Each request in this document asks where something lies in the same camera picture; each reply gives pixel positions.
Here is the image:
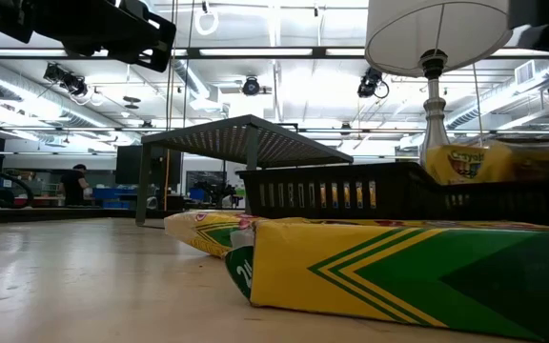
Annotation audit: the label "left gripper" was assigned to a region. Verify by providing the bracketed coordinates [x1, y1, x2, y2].
[30, 0, 178, 73]

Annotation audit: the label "black slotted plastic basket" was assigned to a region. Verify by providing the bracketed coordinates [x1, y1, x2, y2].
[234, 161, 442, 221]
[421, 179, 549, 231]

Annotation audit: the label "yellow green Crayola crayon box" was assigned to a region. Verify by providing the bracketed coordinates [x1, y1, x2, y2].
[224, 216, 549, 343]
[424, 140, 549, 186]

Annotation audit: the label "grey perforated metal riser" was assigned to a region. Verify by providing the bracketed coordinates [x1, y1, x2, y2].
[134, 113, 355, 228]

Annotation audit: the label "small crayon pack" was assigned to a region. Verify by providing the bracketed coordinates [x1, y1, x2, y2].
[163, 210, 262, 259]

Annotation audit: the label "white shade silver lamp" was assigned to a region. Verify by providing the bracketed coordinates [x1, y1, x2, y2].
[364, 0, 514, 168]

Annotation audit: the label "person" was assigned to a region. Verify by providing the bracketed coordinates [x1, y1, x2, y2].
[59, 163, 90, 207]

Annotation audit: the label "blue storage bins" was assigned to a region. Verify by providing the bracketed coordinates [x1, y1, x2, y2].
[91, 187, 137, 210]

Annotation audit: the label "black ceiling camera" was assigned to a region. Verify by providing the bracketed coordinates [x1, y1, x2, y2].
[42, 61, 90, 99]
[356, 67, 391, 100]

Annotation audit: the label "black hanging cable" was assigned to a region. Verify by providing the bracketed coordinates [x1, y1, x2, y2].
[165, 0, 178, 130]
[182, 0, 196, 128]

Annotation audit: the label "white cable loop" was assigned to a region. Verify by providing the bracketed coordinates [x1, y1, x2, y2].
[193, 10, 220, 37]

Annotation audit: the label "yellow hanging cable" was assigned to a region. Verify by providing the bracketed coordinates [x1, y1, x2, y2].
[472, 61, 485, 144]
[163, 147, 172, 211]

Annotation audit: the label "black overhead camera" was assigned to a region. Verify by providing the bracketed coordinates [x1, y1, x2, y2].
[241, 75, 261, 96]

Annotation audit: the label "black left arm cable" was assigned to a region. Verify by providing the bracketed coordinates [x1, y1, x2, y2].
[0, 102, 35, 210]

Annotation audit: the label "dark wall screen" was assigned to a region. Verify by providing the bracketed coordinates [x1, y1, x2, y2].
[186, 170, 228, 192]

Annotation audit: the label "black table frame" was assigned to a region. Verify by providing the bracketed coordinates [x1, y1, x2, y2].
[0, 204, 171, 225]

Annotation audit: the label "overhead frame light bar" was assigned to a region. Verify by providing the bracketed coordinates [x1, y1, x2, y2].
[0, 46, 549, 60]

